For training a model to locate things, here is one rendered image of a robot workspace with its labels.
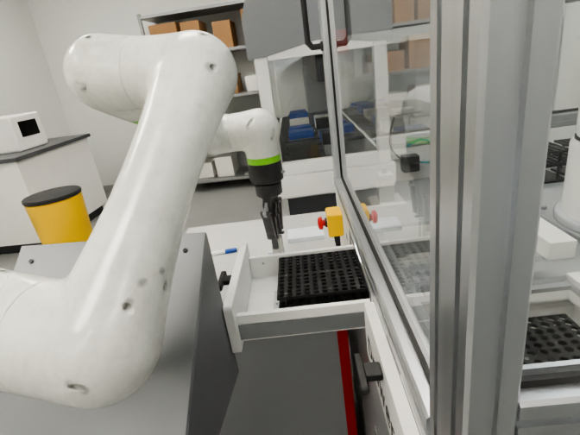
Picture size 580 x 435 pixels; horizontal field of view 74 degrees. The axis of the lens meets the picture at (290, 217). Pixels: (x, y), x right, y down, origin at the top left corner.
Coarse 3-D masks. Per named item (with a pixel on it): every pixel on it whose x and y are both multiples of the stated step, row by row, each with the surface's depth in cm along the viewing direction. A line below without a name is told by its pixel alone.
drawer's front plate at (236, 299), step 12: (240, 252) 95; (240, 264) 89; (240, 276) 85; (228, 288) 80; (240, 288) 84; (228, 300) 76; (240, 300) 82; (228, 312) 74; (228, 324) 75; (240, 348) 77
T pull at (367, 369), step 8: (360, 360) 59; (360, 368) 57; (368, 368) 57; (376, 368) 57; (360, 376) 56; (368, 376) 56; (376, 376) 56; (360, 384) 54; (368, 384) 54; (368, 392) 54
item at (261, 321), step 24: (264, 264) 99; (264, 288) 95; (240, 312) 77; (264, 312) 76; (288, 312) 76; (312, 312) 76; (336, 312) 76; (360, 312) 76; (240, 336) 78; (264, 336) 78
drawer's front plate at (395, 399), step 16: (368, 304) 69; (368, 320) 66; (384, 336) 60; (368, 352) 72; (384, 352) 57; (384, 368) 55; (384, 384) 56; (400, 384) 51; (384, 400) 58; (400, 400) 49; (400, 416) 47; (400, 432) 47; (416, 432) 45
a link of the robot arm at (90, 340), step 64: (128, 64) 57; (192, 64) 54; (192, 128) 52; (128, 192) 46; (192, 192) 52; (128, 256) 42; (64, 320) 38; (128, 320) 40; (0, 384) 40; (64, 384) 37; (128, 384) 40
